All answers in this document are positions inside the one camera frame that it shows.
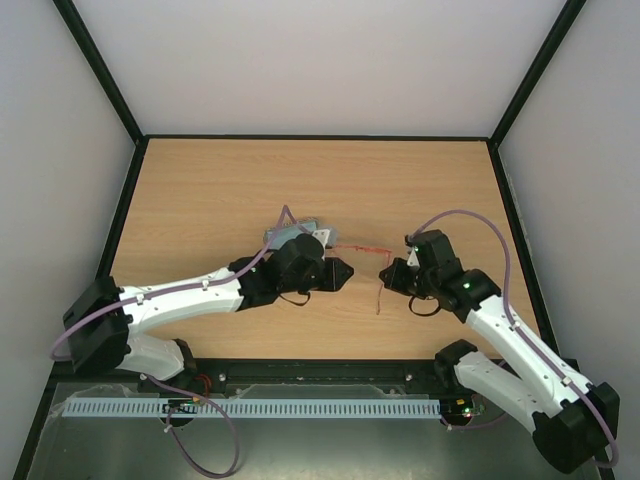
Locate red transparent sunglasses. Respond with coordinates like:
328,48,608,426
329,243,393,316

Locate light blue cleaning cloth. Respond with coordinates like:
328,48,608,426
264,221,317,248

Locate flag print glasses case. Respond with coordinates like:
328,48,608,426
263,217,321,250

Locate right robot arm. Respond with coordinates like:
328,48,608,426
379,230,620,474

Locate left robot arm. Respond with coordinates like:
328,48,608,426
63,230,354,380

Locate right electronics board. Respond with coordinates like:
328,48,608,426
440,394,487,418

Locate electronics board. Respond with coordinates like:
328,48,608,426
161,397,207,415
440,394,487,418

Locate left electronics board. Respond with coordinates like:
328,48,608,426
161,397,207,415

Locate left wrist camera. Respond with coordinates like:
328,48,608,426
311,227,338,249

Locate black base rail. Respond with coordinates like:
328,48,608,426
134,357,496,396

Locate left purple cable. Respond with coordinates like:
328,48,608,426
49,203,321,475

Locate black aluminium frame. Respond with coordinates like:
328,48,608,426
9,0,617,480

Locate light blue slotted cable duct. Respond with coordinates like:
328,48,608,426
62,398,441,420

